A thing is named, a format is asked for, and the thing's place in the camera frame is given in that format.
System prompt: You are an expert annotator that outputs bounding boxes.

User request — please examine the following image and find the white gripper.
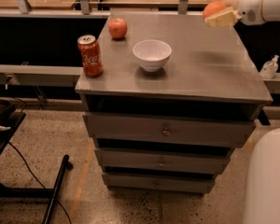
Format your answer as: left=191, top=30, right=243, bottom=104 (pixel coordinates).
left=203, top=0, right=264, bottom=27

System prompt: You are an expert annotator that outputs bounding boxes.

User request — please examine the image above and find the orange fruit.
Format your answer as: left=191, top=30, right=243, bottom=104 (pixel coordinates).
left=203, top=1, right=227, bottom=20

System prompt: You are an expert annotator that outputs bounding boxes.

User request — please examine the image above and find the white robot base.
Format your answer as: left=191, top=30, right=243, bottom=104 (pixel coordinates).
left=243, top=128, right=280, bottom=224

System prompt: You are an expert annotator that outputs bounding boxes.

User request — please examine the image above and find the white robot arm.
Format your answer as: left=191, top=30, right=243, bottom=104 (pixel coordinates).
left=203, top=0, right=280, bottom=27

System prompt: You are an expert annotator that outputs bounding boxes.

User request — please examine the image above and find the white bowl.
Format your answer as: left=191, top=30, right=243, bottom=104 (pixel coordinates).
left=133, top=39, right=172, bottom=72

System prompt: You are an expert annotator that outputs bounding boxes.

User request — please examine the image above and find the clear sanitizer bottle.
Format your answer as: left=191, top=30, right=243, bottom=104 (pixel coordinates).
left=259, top=55, right=279, bottom=79

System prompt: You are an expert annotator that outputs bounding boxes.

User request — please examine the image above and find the grey drawer cabinet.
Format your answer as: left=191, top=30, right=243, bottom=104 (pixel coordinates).
left=76, top=15, right=272, bottom=182

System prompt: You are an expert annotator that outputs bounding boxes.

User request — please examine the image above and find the red apple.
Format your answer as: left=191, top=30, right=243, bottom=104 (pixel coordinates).
left=108, top=18, right=128, bottom=39

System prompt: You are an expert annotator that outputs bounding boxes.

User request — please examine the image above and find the top grey drawer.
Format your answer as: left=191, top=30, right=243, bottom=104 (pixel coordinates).
left=83, top=112, right=255, bottom=147

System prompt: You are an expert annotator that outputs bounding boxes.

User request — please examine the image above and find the grey drawer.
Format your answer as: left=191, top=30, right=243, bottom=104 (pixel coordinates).
left=94, top=147, right=230, bottom=174
left=83, top=112, right=255, bottom=147
left=102, top=173, right=215, bottom=194

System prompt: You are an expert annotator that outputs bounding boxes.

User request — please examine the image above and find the red soda can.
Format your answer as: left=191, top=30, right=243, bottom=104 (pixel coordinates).
left=77, top=35, right=104, bottom=77

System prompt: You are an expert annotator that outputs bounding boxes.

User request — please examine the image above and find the middle grey drawer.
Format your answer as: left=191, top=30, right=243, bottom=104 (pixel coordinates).
left=94, top=147, right=230, bottom=174

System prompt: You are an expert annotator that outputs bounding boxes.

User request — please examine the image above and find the bottom grey drawer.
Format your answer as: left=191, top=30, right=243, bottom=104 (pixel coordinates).
left=102, top=173, right=215, bottom=194

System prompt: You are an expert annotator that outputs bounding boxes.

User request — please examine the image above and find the black cart frame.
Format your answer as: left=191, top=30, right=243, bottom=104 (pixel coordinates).
left=0, top=98, right=74, bottom=224

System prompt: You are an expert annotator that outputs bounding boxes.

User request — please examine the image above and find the black floor cable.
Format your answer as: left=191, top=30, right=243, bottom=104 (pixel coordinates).
left=7, top=140, right=73, bottom=224

